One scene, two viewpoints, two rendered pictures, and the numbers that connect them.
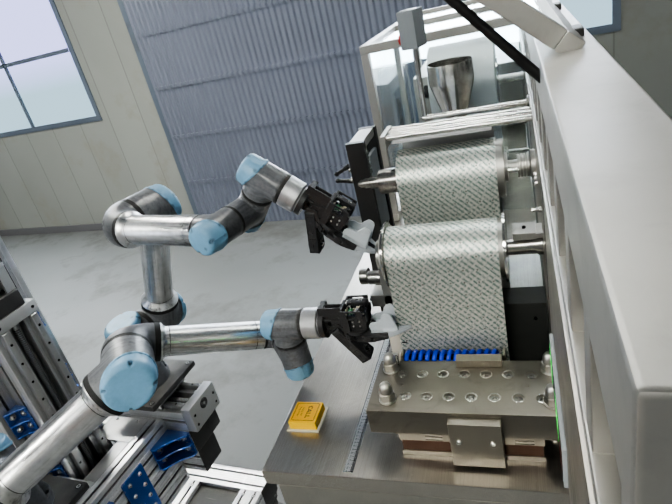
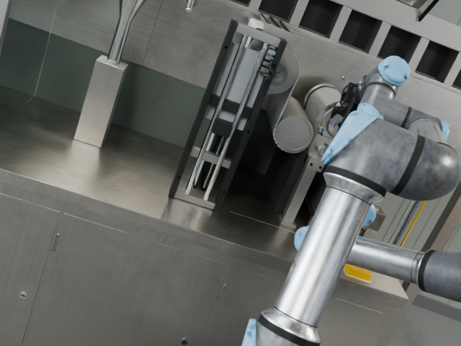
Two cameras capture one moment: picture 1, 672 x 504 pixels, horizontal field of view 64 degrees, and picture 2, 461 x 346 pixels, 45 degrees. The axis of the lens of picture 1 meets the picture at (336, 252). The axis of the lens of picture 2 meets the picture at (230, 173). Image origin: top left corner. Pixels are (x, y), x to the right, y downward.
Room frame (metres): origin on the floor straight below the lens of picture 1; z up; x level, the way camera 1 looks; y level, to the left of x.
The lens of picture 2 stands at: (2.19, 1.22, 1.59)
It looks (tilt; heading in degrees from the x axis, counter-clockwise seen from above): 20 degrees down; 239
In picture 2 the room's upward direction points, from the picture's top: 22 degrees clockwise
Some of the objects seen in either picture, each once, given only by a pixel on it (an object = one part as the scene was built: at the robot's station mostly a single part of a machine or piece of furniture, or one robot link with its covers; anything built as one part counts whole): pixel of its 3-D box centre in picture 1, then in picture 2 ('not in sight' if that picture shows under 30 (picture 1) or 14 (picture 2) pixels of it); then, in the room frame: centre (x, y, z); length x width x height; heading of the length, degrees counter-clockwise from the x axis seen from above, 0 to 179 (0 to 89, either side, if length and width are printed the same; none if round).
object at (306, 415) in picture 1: (307, 415); (357, 268); (1.03, 0.16, 0.91); 0.07 x 0.07 x 0.02; 68
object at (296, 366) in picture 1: (293, 353); not in sight; (1.15, 0.17, 1.01); 0.11 x 0.08 x 0.11; 17
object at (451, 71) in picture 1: (450, 71); not in sight; (1.72, -0.48, 1.50); 0.14 x 0.14 x 0.06
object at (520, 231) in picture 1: (527, 230); not in sight; (0.98, -0.39, 1.28); 0.06 x 0.05 x 0.02; 68
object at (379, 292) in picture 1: (389, 318); (305, 182); (1.14, -0.09, 1.05); 0.06 x 0.05 x 0.31; 68
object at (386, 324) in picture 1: (389, 323); not in sight; (1.02, -0.08, 1.12); 0.09 x 0.03 x 0.06; 67
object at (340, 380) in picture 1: (457, 222); (15, 128); (1.95, -0.50, 0.88); 2.52 x 0.66 x 0.04; 158
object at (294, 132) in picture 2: not in sight; (289, 122); (1.15, -0.27, 1.17); 0.26 x 0.12 x 0.12; 68
